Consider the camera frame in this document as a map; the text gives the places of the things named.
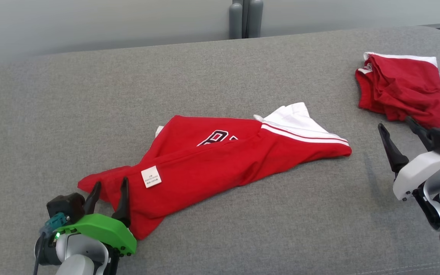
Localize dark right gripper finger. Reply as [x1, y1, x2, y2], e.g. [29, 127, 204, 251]
[405, 116, 434, 151]
[378, 123, 409, 174]

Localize teal left cable connector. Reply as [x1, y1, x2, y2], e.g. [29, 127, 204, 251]
[39, 213, 68, 235]

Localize red basketball shorts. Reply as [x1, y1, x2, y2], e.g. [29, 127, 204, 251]
[355, 52, 440, 129]

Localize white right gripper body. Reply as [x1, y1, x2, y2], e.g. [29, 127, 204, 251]
[393, 151, 440, 202]

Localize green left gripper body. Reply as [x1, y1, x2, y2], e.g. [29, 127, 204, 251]
[54, 213, 138, 257]

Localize grey partition post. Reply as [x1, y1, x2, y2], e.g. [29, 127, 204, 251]
[229, 0, 264, 40]

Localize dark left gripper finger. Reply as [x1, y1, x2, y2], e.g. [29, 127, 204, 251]
[111, 176, 131, 228]
[84, 181, 102, 216]

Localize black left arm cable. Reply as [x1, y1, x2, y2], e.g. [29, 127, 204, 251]
[33, 233, 47, 275]

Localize grey fabric sofa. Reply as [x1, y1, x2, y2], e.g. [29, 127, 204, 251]
[0, 26, 440, 275]

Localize red basketball jersey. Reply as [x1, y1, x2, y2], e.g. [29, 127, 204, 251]
[77, 102, 353, 241]

